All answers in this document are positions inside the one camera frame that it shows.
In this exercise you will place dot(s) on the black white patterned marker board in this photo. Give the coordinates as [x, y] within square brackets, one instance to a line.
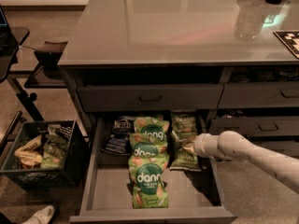
[290, 39]

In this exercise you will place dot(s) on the yellow chip bag in crate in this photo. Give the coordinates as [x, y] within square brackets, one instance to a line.
[27, 154]

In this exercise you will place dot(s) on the middle green Dang chip bag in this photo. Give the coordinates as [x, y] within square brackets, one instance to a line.
[146, 145]

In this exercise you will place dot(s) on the grey top right drawer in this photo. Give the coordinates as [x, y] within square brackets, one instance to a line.
[260, 94]

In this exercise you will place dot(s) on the black desk with stand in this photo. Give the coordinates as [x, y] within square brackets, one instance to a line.
[11, 39]

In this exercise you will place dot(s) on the rear green Kettle chip bag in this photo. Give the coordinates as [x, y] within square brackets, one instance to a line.
[184, 124]

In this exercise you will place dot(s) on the dark blue Kettle chip bag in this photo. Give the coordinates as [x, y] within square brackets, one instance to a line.
[119, 140]

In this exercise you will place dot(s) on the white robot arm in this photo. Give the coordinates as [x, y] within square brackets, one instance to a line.
[232, 145]

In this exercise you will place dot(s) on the green chip bag in crate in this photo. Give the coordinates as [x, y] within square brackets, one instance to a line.
[54, 150]

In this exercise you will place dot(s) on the green Kettle jalapeno chip bag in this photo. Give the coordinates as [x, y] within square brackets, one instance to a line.
[183, 160]

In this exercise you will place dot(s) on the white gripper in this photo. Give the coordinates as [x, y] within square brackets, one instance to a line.
[201, 146]

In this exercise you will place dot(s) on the green dang chip bag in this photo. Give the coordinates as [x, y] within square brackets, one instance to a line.
[146, 175]
[146, 145]
[152, 127]

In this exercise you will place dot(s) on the grey middle right drawer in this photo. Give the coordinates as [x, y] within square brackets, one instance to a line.
[257, 126]

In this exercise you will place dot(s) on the rear green Dang chip bag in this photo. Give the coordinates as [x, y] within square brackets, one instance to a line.
[152, 127]

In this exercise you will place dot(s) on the front green Dang chip bag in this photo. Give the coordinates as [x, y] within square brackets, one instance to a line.
[146, 175]

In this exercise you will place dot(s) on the open grey middle drawer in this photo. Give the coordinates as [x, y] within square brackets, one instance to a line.
[194, 197]

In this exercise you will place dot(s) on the dark small side table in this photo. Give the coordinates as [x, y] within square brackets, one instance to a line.
[47, 74]

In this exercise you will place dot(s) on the grey top left drawer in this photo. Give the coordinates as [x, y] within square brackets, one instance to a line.
[149, 97]

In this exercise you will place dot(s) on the black plastic crate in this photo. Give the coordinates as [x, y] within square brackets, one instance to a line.
[36, 178]

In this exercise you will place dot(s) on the grey cabinet with glossy counter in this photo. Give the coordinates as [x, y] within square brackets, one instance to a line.
[156, 42]

